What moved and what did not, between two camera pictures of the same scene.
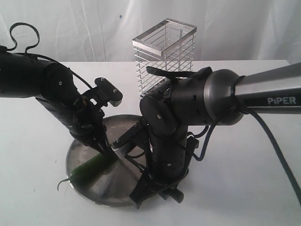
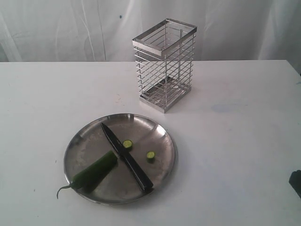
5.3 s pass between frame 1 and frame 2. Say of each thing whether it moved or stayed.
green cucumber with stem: moved
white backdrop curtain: stayed
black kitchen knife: moved
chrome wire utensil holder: stayed
